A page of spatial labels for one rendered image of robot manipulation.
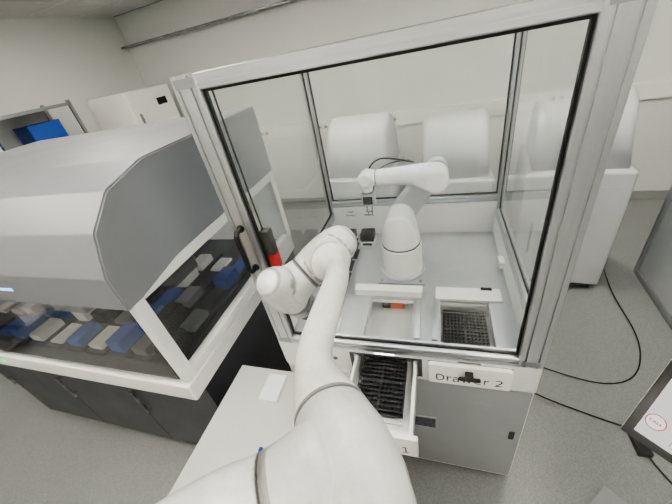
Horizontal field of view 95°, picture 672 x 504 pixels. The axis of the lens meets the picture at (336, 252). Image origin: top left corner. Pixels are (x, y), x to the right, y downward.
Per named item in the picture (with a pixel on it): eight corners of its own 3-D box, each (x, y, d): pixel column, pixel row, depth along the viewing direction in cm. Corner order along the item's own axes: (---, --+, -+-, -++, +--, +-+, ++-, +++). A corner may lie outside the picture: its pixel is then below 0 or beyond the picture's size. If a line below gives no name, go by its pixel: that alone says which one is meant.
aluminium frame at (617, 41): (543, 370, 107) (669, -31, 49) (278, 342, 138) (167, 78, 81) (500, 227, 181) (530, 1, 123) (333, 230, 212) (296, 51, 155)
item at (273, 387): (276, 403, 134) (275, 401, 133) (259, 400, 137) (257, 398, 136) (287, 377, 144) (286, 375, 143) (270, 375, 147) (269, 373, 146)
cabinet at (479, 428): (510, 483, 158) (539, 394, 114) (321, 444, 190) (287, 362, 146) (487, 336, 232) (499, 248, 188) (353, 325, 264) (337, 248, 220)
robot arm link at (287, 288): (290, 325, 86) (325, 292, 87) (260, 309, 73) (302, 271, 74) (271, 298, 92) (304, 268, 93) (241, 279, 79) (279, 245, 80)
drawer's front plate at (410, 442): (418, 457, 103) (417, 441, 97) (335, 441, 112) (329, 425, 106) (418, 452, 104) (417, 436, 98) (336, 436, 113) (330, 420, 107)
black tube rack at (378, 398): (403, 422, 111) (402, 412, 108) (355, 414, 117) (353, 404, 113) (407, 368, 128) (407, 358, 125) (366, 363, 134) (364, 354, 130)
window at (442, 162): (517, 354, 108) (595, 14, 56) (293, 333, 135) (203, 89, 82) (517, 352, 109) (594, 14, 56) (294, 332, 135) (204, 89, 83)
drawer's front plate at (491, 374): (509, 391, 115) (514, 373, 109) (428, 381, 124) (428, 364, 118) (509, 387, 117) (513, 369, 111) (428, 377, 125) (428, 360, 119)
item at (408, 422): (413, 448, 104) (412, 440, 100) (340, 434, 112) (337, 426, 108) (419, 350, 135) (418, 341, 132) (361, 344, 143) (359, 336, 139)
